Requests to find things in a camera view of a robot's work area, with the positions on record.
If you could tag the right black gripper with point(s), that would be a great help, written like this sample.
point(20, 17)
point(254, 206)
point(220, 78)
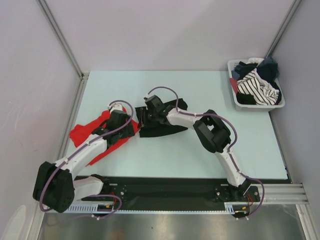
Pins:
point(143, 116)

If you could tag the striped white black garment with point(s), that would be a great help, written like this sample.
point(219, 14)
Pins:
point(262, 91)

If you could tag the white laundry basket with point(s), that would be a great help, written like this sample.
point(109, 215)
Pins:
point(250, 107)

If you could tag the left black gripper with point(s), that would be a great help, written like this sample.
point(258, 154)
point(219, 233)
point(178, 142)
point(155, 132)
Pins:
point(129, 131)

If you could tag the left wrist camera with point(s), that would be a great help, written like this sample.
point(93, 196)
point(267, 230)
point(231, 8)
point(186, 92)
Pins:
point(116, 107)

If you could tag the white garment in basket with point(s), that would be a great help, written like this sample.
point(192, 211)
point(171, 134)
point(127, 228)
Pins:
point(255, 60)

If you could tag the black garment in basket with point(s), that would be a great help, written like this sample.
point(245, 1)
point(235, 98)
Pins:
point(245, 99)

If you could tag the grey slotted cable duct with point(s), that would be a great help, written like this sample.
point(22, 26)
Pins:
point(102, 209)

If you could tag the blue denim garment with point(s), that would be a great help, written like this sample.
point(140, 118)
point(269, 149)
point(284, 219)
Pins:
point(268, 70)

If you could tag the pink garment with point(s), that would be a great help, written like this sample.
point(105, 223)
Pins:
point(234, 85)

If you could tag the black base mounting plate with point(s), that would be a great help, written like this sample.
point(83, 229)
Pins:
point(175, 193)

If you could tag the black tank top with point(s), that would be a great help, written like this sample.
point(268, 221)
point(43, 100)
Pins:
point(153, 131)

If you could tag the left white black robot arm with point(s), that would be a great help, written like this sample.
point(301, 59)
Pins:
point(56, 186)

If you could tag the red tank top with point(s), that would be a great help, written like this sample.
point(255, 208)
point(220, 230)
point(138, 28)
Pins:
point(80, 133)

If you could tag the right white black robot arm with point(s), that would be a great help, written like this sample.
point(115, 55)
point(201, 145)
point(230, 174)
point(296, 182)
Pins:
point(212, 133)

